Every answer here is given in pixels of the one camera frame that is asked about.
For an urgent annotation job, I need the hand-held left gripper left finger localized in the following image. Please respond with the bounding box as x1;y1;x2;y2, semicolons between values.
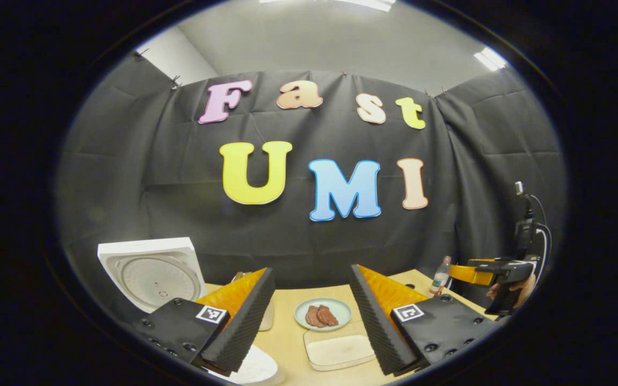
132;267;276;377

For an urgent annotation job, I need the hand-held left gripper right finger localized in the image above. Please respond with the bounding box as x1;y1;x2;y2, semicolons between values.
349;264;503;377

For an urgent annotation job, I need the white rice cooker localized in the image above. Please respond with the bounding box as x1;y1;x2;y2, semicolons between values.
97;237;285;386

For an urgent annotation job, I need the white toaster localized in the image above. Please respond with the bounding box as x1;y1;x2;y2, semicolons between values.
231;271;275;332

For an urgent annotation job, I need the small clear bottle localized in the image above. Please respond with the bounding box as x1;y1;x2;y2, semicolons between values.
430;256;452;297

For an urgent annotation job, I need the pale green plate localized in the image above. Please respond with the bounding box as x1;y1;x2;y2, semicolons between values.
294;298;352;332

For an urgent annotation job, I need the white rectangular tray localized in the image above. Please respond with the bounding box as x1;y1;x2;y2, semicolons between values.
303;322;377;372

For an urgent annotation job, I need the black backdrop cloth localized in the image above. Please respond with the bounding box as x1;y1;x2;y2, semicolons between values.
56;53;567;317

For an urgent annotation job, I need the small ceiling light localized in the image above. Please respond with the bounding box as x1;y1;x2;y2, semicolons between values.
473;47;508;71

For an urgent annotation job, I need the white camera cable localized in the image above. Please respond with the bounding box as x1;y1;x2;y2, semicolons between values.
535;227;550;271

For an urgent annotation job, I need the black camera cable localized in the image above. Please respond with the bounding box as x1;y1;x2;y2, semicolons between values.
528;194;553;261

